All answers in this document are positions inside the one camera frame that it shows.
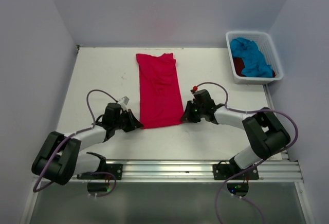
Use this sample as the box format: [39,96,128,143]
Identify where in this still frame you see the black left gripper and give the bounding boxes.
[113,108,142,132]

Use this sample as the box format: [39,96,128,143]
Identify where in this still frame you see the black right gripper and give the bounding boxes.
[180,100,205,123]

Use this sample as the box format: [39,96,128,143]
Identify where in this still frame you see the pink red t shirt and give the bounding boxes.
[136,53,184,129]

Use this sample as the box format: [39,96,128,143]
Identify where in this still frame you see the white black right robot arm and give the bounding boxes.
[180,89,290,179]

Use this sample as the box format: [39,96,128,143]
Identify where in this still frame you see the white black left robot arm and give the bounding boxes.
[31,103,143,185]

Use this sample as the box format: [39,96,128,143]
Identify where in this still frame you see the dark red t shirt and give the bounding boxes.
[233,58,276,78]

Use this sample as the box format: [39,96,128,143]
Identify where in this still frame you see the blue t shirt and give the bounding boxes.
[229,37,274,78]

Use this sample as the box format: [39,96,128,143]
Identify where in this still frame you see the white plastic laundry basket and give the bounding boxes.
[226,31,283,85]

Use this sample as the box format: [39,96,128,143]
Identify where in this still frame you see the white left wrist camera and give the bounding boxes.
[118,96,129,110]

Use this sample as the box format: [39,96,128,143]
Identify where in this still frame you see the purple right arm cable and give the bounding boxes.
[195,81,299,224]

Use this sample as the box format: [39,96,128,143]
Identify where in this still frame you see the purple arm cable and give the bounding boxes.
[195,81,299,224]
[32,89,124,198]

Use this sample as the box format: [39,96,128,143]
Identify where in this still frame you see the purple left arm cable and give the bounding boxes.
[32,89,124,198]

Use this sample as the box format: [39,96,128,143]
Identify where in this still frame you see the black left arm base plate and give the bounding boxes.
[77,163,123,180]

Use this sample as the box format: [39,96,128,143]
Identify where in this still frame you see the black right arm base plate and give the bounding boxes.
[212,161,259,180]

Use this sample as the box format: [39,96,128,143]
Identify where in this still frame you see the aluminium mounting rail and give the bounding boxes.
[33,159,303,183]

